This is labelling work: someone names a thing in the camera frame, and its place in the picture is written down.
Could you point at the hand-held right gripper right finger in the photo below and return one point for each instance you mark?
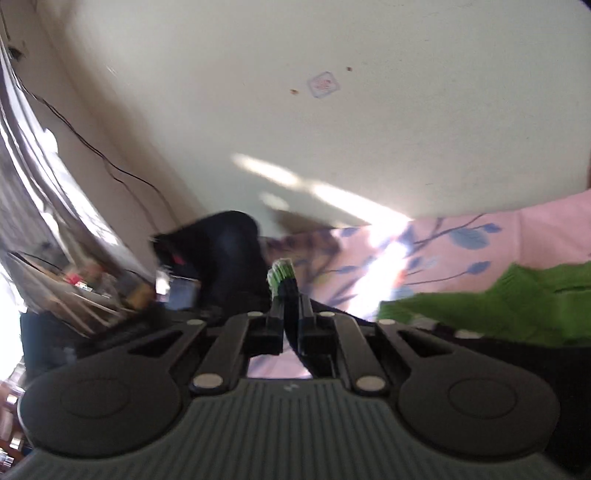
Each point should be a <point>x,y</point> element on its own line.
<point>304,323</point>

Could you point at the square wall sticker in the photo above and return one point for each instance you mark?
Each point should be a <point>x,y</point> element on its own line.
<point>323,85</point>

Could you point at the black cloth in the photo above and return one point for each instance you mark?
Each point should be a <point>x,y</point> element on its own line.
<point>221,249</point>

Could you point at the pink floral bedsheet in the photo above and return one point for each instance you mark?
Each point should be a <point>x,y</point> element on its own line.
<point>545,235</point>

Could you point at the cluttered side table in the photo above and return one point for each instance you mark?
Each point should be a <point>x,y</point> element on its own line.
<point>78,281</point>

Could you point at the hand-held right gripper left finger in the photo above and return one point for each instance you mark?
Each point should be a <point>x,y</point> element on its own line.
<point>279,318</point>

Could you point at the grey striped curtain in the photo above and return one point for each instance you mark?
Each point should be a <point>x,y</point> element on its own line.
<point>55,184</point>

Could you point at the green navy white knit sweater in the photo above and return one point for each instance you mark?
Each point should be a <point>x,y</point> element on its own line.
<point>521,300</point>

